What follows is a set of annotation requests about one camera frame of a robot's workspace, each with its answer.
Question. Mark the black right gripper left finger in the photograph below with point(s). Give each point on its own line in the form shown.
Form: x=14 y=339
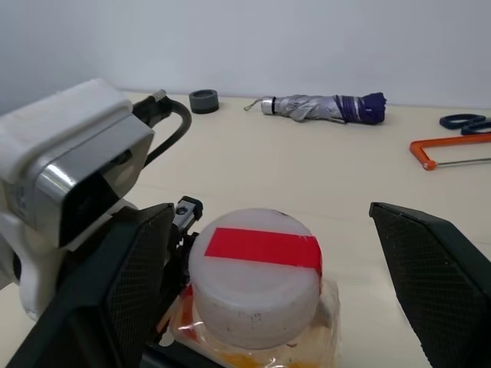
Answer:
x=96 y=291

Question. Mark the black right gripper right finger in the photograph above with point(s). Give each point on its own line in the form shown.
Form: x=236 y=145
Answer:
x=433 y=276

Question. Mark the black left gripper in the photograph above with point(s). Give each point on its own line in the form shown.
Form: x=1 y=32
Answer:
x=186 y=212

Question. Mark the white bottle cap red tape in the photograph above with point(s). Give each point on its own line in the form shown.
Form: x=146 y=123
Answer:
x=257 y=283

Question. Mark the clear plastic orange drink bottle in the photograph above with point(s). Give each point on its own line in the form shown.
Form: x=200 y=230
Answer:
x=326 y=329

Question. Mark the grey black round tape roll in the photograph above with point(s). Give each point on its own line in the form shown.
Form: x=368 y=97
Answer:
x=204 y=101

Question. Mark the folded silver purple umbrella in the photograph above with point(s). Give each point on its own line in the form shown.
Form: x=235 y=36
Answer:
x=322 y=108

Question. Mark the orange frame hacksaw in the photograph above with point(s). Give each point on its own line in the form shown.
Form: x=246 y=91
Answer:
x=422 y=151

